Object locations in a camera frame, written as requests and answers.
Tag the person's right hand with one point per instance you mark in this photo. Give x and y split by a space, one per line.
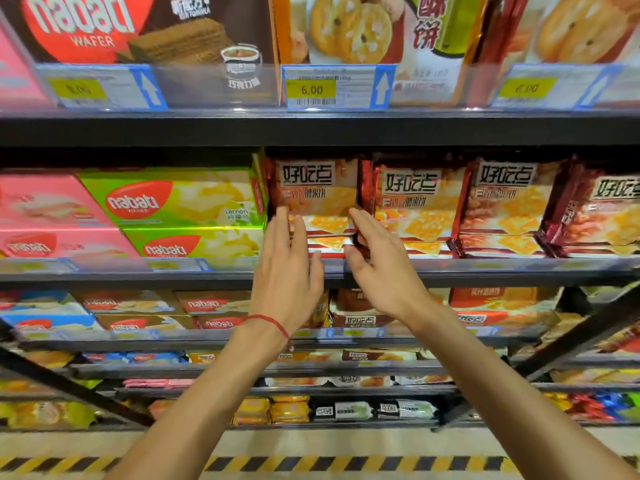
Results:
390 279

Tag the person's left hand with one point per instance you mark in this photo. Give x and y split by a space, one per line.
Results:
285 284

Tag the person's right thumb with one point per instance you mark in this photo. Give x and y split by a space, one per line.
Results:
356 259

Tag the person's left middle finger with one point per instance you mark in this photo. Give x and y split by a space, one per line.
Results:
283 229

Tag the person's left thumb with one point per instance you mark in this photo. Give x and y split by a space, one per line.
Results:
318 274

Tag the red cracker snack packet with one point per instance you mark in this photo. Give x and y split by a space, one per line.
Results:
325 189

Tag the person's left forearm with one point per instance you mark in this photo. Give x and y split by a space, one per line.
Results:
200 409

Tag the person's right forearm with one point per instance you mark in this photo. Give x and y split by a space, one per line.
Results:
505 409

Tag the dark red biscuit packet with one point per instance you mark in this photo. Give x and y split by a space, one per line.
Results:
355 309

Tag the green lemon wafer box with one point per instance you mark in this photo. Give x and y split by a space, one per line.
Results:
210 247
190 197

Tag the red cheese wafer box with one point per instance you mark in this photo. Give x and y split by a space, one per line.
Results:
220 322
215 302
145 323
125 302

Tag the black metal shelf board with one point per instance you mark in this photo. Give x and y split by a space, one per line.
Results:
475 273
160 339
350 369
320 128
350 390

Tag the white green snack packet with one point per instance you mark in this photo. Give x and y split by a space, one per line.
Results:
407 409
345 410

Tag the yellow snack packet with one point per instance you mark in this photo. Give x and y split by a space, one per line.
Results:
290 412
251 410

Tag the blue white price tag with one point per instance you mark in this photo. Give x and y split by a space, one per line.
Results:
550 87
335 87
100 87

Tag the orange red biscuit packet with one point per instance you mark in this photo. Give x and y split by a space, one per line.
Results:
505 304

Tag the row of red cracker packets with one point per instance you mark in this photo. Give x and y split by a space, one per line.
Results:
505 204

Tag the blue snack packet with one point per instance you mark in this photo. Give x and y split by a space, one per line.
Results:
135 357

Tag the pink snack packet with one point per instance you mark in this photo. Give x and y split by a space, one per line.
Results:
155 383

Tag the pink wafer box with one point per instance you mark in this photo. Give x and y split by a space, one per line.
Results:
47 199
60 244

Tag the brown chocolate wafer box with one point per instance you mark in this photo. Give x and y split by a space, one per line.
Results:
150 39

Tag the blue wafer box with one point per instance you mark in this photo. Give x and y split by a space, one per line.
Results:
55 323
35 300

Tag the pile of colourful candy packets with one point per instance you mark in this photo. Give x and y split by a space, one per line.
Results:
595 405

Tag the pile of yellow cake packets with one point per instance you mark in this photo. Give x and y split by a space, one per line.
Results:
45 414

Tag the black diagonal shelf bracket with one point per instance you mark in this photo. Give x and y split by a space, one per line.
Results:
580 334
70 384

